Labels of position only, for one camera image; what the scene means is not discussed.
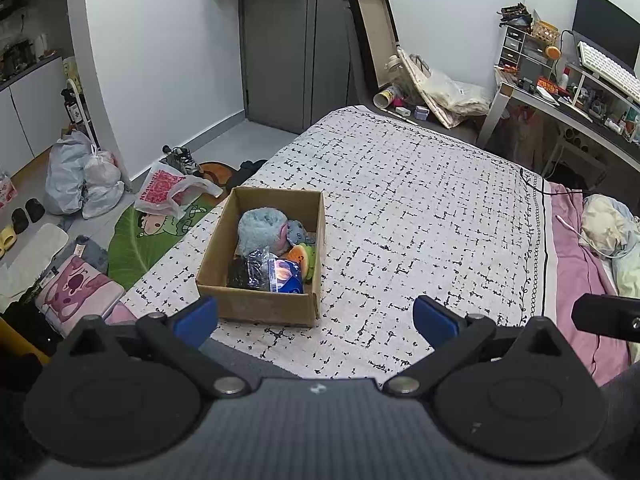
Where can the woven basket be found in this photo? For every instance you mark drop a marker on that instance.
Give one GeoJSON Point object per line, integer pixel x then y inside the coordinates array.
{"type": "Point", "coordinates": [545, 32]}

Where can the cream crumpled quilt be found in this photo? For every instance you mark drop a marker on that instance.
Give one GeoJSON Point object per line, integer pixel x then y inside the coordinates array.
{"type": "Point", "coordinates": [607, 230]}

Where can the light blue plush toy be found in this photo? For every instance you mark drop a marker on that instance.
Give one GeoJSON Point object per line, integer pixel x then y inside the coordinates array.
{"type": "Point", "coordinates": [257, 227]}

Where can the white desk shelf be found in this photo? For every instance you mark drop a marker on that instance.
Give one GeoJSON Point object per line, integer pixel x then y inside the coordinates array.
{"type": "Point", "coordinates": [582, 82]}

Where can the pair of sneakers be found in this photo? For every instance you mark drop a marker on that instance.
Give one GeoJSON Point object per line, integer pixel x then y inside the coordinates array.
{"type": "Point", "coordinates": [182, 160]}

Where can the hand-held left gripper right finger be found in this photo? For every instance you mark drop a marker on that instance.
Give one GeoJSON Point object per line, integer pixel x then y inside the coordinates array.
{"type": "Point", "coordinates": [434, 321]}

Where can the blue orange tissue pack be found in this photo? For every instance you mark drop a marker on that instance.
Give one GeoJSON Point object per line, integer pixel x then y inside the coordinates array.
{"type": "Point", "coordinates": [287, 280]}

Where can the brown round mat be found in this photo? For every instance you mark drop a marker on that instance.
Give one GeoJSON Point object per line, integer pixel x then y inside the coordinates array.
{"type": "Point", "coordinates": [217, 175]}

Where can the white cabinet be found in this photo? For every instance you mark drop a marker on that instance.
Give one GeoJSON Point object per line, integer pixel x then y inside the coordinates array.
{"type": "Point", "coordinates": [30, 115]}

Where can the black monitor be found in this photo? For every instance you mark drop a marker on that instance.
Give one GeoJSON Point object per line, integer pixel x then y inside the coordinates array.
{"type": "Point", "coordinates": [597, 20]}

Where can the white foot mat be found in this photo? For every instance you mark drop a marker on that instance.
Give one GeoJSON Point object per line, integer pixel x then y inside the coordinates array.
{"type": "Point", "coordinates": [37, 252]}

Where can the white bottle red cap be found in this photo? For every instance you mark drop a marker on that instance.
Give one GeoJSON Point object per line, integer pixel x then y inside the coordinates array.
{"type": "Point", "coordinates": [565, 80]}

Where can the black cloth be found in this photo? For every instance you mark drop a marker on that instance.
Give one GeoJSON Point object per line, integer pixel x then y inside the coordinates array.
{"type": "Point", "coordinates": [250, 170]}

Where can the white keyboard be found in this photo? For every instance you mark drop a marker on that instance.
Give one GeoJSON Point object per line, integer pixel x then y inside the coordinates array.
{"type": "Point", "coordinates": [607, 65]}

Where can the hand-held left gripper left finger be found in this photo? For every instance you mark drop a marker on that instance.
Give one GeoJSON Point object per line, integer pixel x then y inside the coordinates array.
{"type": "Point", "coordinates": [200, 314]}

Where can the green leaf rug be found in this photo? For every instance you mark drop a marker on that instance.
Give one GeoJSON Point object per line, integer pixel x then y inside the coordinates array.
{"type": "Point", "coordinates": [135, 245]}

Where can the orange green sponge toy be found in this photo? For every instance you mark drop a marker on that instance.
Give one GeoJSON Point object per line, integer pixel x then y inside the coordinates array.
{"type": "Point", "coordinates": [300, 255]}

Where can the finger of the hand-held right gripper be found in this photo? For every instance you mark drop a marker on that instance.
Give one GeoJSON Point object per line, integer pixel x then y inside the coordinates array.
{"type": "Point", "coordinates": [605, 315]}

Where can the small white box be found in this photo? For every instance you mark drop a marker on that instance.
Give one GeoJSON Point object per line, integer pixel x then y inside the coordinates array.
{"type": "Point", "coordinates": [402, 111]}

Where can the small drawer organizer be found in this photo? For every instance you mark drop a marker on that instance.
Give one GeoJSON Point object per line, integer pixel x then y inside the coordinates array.
{"type": "Point", "coordinates": [514, 46]}

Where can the grey door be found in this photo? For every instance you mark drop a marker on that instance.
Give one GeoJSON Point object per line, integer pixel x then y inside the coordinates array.
{"type": "Point", "coordinates": [290, 50]}

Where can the white garbage bag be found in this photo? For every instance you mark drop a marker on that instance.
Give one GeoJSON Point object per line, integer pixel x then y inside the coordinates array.
{"type": "Point", "coordinates": [102, 185]}

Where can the dark framed board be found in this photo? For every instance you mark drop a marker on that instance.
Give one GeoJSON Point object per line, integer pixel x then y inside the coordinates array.
{"type": "Point", "coordinates": [375, 40]}

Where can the red printed plastic bag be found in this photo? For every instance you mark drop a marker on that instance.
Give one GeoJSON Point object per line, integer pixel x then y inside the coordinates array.
{"type": "Point", "coordinates": [160, 190]}

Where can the white desk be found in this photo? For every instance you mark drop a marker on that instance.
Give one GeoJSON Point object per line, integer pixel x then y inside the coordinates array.
{"type": "Point", "coordinates": [545, 105]}

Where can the cream canvas bag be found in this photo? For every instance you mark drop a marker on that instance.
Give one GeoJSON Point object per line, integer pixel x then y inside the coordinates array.
{"type": "Point", "coordinates": [450, 95]}

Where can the paper tube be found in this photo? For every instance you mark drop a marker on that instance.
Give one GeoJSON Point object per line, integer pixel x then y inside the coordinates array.
{"type": "Point", "coordinates": [387, 96]}

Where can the pink cartoon cushion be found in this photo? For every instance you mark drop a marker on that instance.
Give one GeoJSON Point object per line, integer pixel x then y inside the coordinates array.
{"type": "Point", "coordinates": [75, 287]}

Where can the yellow slipper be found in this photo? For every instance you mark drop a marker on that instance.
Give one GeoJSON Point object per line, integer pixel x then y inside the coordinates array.
{"type": "Point", "coordinates": [7, 241]}

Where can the black item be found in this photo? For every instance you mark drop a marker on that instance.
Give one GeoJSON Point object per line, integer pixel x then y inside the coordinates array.
{"type": "Point", "coordinates": [250, 272]}

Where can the black slippers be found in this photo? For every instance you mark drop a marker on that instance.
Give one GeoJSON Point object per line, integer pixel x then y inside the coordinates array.
{"type": "Point", "coordinates": [27, 215]}

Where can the small purple box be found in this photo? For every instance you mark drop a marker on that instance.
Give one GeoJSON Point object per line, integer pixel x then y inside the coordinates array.
{"type": "Point", "coordinates": [420, 112]}

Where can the blue grey cloth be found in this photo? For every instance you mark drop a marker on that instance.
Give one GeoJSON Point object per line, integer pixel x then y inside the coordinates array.
{"type": "Point", "coordinates": [90, 255]}

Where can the grey garbage bag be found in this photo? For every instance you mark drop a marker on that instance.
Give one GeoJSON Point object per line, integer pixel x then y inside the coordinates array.
{"type": "Point", "coordinates": [65, 175]}

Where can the brown cardboard box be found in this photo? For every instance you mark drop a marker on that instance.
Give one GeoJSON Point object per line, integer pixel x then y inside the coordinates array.
{"type": "Point", "coordinates": [260, 310]}

